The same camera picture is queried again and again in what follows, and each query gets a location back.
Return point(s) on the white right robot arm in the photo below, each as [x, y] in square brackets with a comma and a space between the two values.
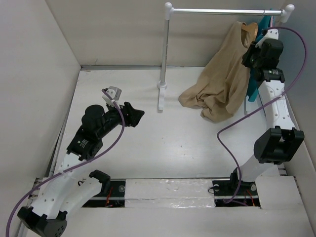
[281, 140]

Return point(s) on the white metal clothes rack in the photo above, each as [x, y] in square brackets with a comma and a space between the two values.
[283, 15]

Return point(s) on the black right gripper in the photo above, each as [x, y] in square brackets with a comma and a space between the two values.
[246, 56]

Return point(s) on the teal shirt on rack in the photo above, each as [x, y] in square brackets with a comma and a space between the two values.
[252, 90]

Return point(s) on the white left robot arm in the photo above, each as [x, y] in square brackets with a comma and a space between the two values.
[48, 215]

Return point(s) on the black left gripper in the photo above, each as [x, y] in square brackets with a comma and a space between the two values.
[131, 115]

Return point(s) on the beige t shirt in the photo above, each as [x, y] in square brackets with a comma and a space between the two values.
[222, 85]

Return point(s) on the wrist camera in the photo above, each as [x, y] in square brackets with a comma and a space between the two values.
[267, 34]
[111, 95]

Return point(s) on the wooden clothes hanger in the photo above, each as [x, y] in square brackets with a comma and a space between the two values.
[251, 28]

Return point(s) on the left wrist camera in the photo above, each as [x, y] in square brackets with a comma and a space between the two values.
[111, 95]

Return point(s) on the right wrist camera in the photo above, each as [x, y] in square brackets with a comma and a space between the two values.
[267, 34]

